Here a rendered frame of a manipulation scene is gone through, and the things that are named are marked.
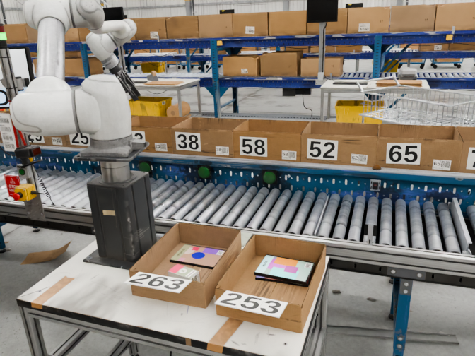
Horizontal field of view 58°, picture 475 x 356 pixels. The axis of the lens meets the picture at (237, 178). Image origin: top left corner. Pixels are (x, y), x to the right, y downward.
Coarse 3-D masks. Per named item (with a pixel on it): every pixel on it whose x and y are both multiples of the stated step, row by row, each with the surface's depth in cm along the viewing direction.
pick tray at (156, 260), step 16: (176, 224) 178; (192, 224) 177; (160, 240) 166; (176, 240) 179; (192, 240) 180; (208, 240) 177; (224, 240) 174; (240, 240) 171; (144, 256) 155; (160, 256) 167; (224, 256) 153; (144, 272) 156; (160, 272) 160; (208, 272) 159; (224, 272) 155; (144, 288) 146; (192, 288) 139; (208, 288) 141; (192, 304) 142; (208, 304) 142
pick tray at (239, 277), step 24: (264, 240) 166; (288, 240) 162; (240, 264) 155; (216, 288) 134; (240, 288) 149; (264, 288) 148; (288, 288) 147; (312, 288) 137; (216, 312) 137; (240, 312) 133; (288, 312) 126
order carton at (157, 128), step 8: (136, 120) 290; (144, 120) 291; (152, 120) 290; (160, 120) 287; (168, 120) 286; (176, 120) 284; (136, 128) 261; (144, 128) 260; (152, 128) 258; (160, 128) 256; (168, 128) 254; (152, 136) 260; (160, 136) 258; (168, 136) 256; (152, 144) 262; (168, 144) 258; (152, 152) 264; (160, 152) 262; (168, 152) 260
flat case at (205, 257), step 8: (184, 248) 174; (192, 248) 174; (200, 248) 174; (208, 248) 174; (176, 256) 168; (184, 256) 168; (192, 256) 168; (200, 256) 168; (208, 256) 167; (216, 256) 167; (192, 264) 163; (200, 264) 162; (208, 264) 162
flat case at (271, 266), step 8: (272, 256) 163; (280, 256) 163; (264, 264) 158; (272, 264) 158; (280, 264) 158; (288, 264) 157; (296, 264) 157; (304, 264) 157; (312, 264) 157; (256, 272) 154; (264, 272) 153; (272, 272) 153; (280, 272) 153; (288, 272) 152; (296, 272) 152; (304, 272) 152; (288, 280) 149; (296, 280) 148; (304, 280) 147
